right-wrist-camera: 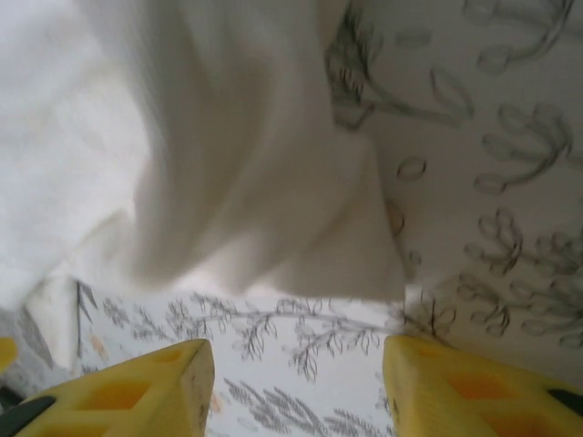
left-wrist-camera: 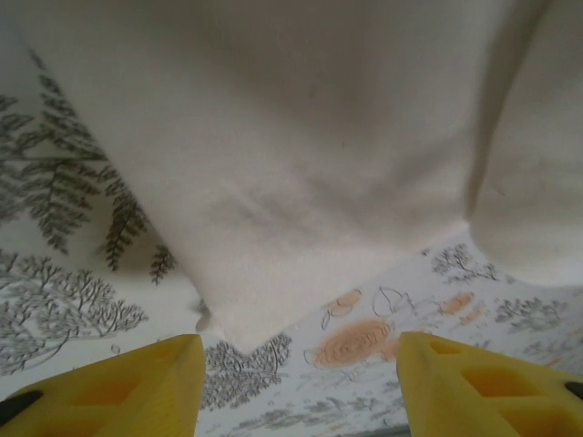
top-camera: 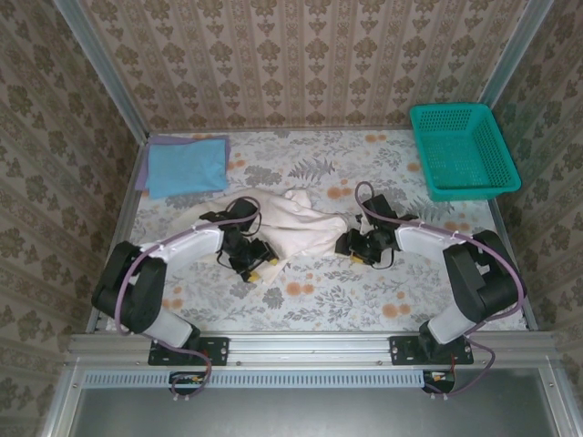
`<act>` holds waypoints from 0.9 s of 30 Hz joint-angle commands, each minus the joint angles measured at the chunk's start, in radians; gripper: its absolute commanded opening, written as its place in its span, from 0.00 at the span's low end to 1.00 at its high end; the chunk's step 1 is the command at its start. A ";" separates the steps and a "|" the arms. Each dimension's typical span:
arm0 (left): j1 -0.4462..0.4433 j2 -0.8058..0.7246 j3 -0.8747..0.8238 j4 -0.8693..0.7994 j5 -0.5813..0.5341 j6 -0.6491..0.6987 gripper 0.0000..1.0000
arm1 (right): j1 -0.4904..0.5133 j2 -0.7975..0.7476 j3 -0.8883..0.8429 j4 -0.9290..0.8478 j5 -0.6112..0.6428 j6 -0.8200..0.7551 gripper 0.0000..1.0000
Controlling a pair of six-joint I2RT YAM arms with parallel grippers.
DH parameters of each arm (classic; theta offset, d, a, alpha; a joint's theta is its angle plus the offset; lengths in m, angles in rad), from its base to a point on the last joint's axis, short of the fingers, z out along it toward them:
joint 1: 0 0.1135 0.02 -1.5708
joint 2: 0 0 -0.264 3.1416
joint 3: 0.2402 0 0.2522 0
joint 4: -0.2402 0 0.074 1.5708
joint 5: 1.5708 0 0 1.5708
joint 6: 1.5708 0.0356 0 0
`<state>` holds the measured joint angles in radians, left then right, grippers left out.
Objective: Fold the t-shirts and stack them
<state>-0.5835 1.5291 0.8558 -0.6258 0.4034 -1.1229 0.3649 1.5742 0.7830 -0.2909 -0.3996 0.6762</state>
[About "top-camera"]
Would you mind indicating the white t-shirt with robot print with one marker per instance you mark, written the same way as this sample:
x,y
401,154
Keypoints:
x,y
296,227

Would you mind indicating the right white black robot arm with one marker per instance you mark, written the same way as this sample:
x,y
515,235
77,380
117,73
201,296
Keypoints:
x,y
419,236

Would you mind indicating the floral table cloth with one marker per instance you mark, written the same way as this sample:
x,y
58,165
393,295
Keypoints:
x,y
319,296

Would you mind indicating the purple folded t-shirt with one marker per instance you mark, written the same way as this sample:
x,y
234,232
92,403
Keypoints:
x,y
141,173

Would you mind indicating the teal plastic basket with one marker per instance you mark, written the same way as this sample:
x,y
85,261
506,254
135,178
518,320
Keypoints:
x,y
460,150

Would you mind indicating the grey metal shelf panel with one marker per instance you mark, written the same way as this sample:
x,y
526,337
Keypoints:
x,y
309,414

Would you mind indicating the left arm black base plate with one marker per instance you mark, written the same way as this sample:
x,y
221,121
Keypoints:
x,y
214,350

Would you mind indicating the aluminium mounting rail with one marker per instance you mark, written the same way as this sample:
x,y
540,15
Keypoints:
x,y
309,348

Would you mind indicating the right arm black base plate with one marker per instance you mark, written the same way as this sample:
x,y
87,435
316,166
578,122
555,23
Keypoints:
x,y
403,350

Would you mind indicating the aluminium table side rail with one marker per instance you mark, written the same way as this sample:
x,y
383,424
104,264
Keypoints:
x,y
127,211
530,321

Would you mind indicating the aluminium frame post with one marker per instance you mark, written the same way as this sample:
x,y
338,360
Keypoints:
x,y
105,68
514,50

